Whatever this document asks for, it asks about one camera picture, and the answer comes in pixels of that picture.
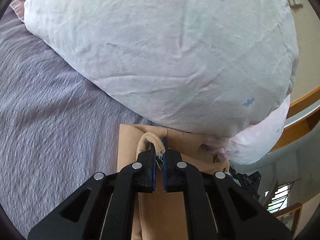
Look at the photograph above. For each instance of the wooden chair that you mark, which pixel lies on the wooden chair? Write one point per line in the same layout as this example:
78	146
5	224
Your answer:
290	217

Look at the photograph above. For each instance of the beige small garment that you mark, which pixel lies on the beige small garment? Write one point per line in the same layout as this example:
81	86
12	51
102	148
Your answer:
161	215

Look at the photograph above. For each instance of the lavender bed sheet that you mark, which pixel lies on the lavender bed sheet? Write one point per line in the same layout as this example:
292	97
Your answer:
57	128

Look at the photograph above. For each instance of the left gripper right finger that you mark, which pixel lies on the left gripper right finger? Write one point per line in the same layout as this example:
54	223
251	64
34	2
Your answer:
172	178

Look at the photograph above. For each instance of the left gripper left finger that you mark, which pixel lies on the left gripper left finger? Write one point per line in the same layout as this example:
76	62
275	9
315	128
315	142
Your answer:
146	181

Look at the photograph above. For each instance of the white floral pillow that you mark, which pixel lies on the white floral pillow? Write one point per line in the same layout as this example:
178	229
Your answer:
200	66

